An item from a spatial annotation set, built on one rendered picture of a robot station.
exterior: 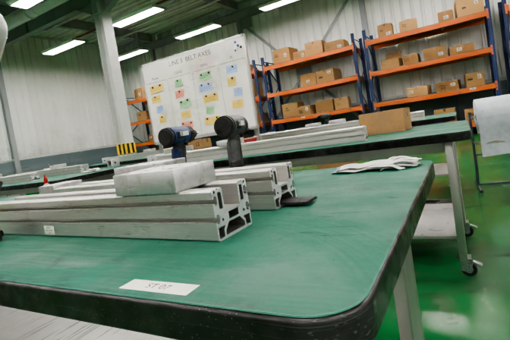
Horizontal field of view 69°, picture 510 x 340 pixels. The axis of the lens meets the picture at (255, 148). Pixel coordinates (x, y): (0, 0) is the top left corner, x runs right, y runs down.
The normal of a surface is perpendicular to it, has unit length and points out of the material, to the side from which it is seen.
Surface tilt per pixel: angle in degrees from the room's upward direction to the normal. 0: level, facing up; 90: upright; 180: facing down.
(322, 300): 0
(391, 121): 89
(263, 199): 90
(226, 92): 90
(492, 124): 102
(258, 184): 90
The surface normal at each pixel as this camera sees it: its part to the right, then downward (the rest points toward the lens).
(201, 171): 0.84, -0.11
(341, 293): -0.16, -0.99
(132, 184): -0.52, 0.13
